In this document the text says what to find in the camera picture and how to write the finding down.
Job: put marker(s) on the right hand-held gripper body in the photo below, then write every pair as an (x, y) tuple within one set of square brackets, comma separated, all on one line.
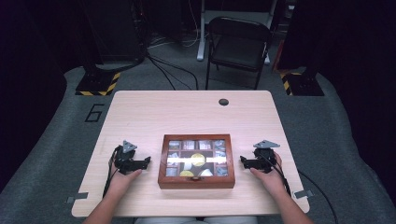
[(266, 158)]

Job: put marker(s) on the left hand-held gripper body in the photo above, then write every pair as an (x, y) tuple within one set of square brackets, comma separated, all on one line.
[(124, 161)]

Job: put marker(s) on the white capsule cup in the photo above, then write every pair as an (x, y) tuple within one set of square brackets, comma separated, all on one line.
[(187, 166), (206, 173)]

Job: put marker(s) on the wooden box with glass lid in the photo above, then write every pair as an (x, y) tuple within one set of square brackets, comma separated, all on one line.
[(196, 183)]

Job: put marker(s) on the person's left hand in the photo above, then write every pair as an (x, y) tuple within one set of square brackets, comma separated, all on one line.
[(120, 183)]

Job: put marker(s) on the person's right hand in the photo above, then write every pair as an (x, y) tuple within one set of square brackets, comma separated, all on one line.
[(274, 182)]

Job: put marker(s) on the yellow-lid capsule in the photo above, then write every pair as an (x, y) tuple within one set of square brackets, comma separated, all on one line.
[(198, 156), (186, 174)]

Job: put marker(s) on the grey tape strip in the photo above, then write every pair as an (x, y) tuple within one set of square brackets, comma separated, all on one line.
[(77, 197), (303, 194)]

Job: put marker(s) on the round black table grommet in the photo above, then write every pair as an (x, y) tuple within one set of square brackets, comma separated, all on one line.
[(223, 102)]

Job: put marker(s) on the person's lap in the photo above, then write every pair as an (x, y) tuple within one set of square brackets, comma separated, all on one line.
[(193, 221)]

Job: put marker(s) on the striped stand base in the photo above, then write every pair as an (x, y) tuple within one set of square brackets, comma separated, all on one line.
[(303, 85), (96, 85)]

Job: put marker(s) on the black folding chair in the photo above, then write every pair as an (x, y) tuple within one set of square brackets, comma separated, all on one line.
[(236, 49)]

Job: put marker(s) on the dark equipment cabinet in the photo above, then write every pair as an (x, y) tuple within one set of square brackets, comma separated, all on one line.
[(115, 28)]

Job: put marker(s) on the white desk frame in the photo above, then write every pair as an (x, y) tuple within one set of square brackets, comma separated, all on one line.
[(201, 37)]

